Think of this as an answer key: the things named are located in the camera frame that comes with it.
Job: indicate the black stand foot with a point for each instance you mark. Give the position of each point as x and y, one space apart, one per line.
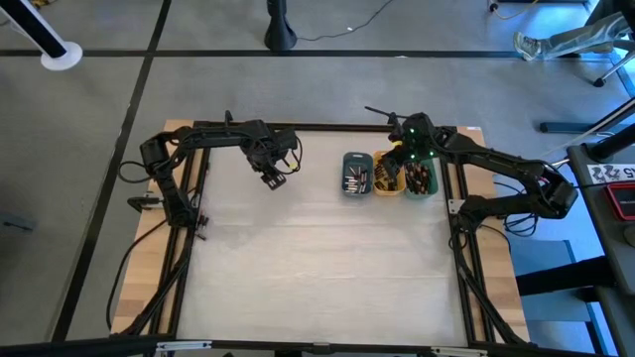
280 37

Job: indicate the mint green plastic bin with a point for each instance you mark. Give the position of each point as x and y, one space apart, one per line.
432 191

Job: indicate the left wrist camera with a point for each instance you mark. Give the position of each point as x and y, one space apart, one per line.
287 138

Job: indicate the yellow plastic bin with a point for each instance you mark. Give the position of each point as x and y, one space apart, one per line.
379 191

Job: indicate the person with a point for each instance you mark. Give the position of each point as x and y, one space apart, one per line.
570 39

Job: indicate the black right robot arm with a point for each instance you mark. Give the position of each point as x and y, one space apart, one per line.
516 166

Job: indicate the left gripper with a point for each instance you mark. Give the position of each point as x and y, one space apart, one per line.
263 151

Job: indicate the white printed label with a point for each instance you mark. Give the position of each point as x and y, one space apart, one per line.
607 173

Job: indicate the red black device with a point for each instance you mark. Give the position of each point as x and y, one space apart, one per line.
622 201

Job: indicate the grey office chair base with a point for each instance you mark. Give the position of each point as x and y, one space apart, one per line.
612 69

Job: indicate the grey side table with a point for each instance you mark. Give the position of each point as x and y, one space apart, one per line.
615 258

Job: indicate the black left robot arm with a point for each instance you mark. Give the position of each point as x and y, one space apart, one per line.
168 183

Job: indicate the dark teal plastic bin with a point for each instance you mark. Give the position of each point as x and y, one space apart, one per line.
357 158

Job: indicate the black desk foot bar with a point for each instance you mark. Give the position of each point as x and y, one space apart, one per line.
560 127

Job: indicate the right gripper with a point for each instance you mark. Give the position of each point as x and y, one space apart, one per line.
417 139

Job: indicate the white lamp base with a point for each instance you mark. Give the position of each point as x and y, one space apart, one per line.
62 54

